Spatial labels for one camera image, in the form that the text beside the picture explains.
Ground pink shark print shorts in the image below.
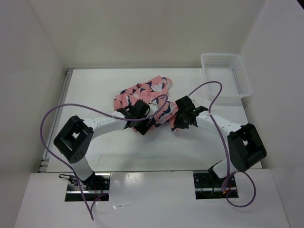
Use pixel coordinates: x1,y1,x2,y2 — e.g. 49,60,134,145
113,76,178,132

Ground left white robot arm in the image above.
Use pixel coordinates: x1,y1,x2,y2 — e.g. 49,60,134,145
53,100,158,190

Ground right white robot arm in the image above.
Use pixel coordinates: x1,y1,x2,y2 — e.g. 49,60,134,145
174,96,267,187

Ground white plastic basket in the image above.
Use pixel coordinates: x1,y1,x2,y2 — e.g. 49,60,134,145
200,53,253,102

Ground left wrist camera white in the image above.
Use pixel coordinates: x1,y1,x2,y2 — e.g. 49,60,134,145
148,103,163,116

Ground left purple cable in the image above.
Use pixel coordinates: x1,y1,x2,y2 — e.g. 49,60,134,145
40,94,169,220

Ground purple cable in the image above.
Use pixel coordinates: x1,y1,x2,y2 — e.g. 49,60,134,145
189,81,257,208
40,94,169,220

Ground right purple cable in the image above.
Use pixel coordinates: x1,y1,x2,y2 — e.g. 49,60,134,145
189,81,257,208

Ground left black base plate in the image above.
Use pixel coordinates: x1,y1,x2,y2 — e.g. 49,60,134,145
59,173,111,202

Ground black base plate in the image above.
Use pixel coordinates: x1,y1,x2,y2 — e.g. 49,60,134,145
59,173,111,202
193,171,238,200

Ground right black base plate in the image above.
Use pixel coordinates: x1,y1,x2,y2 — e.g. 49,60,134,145
193,171,238,200

